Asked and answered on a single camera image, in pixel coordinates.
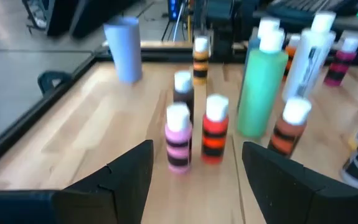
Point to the small magenta paint bottle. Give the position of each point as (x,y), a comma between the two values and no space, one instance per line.
(339,67)

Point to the small red paint bottle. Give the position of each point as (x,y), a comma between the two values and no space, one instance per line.
(215,137)

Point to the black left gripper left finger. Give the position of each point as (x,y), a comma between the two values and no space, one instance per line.
(119,186)

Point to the small pink paint bottle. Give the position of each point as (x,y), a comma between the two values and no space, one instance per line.
(178,140)

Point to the black aluminium table frame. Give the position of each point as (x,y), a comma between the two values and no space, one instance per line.
(26,122)

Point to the black table clamp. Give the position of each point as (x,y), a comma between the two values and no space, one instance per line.
(52,81)

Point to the lavender plastic cup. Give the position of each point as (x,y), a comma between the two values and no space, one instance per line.
(124,49)

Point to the small yellow paint bottle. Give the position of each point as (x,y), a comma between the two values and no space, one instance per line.
(200,62)

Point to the small dark brown paint bottle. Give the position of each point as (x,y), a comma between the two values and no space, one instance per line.
(184,93)

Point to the large green paint bottle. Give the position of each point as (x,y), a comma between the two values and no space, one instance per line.
(259,93)

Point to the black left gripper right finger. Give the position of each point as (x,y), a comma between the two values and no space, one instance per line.
(290,196)

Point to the small orange paint bottle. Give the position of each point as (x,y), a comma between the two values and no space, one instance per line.
(290,54)

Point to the black equipment case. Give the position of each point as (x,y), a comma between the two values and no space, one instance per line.
(82,15)

